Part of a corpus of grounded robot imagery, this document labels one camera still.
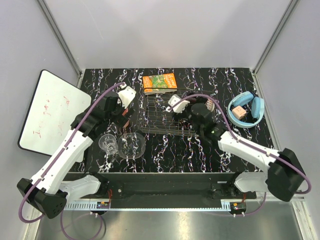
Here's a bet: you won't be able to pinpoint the brown patterned bowl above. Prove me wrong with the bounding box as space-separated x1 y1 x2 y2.
205 99 215 113

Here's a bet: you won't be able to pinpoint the pink plastic cup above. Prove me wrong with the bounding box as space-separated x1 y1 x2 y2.
122 108 129 128

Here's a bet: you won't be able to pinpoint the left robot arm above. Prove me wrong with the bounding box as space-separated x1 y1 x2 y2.
17 87 136 219

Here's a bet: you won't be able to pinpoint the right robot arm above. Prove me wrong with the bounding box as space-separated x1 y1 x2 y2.
182 96 305 202

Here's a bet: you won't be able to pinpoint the clear drinking glass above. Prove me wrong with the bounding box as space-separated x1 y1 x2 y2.
98 134 118 155

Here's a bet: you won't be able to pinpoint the pink cube toy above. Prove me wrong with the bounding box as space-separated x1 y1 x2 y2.
231 106 247 120

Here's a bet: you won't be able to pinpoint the orange green book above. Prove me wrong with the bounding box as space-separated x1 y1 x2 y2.
142 73 178 95

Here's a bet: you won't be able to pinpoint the white whiteboard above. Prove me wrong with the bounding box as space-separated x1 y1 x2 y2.
17 69 92 156

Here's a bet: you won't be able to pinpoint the light blue headphones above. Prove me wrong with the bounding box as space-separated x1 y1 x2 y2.
227 91 265 129

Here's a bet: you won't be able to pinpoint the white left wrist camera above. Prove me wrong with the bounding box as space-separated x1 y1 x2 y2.
117 86 137 109

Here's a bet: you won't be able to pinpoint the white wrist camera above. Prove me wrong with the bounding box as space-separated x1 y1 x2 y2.
117 86 137 109
166 94 190 114

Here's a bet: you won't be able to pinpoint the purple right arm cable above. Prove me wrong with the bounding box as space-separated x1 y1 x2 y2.
166 93 313 217

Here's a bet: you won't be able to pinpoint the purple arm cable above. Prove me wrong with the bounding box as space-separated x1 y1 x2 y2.
166 93 313 217
18 81 127 238

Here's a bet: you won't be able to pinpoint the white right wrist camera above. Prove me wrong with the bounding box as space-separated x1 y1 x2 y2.
166 94 190 114

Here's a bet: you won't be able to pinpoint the wire dish rack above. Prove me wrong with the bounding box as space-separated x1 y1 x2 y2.
137 88 213 137

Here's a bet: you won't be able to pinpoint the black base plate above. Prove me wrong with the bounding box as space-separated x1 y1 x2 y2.
99 172 257 210

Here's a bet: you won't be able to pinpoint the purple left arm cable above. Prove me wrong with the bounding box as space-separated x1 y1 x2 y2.
18 81 127 238

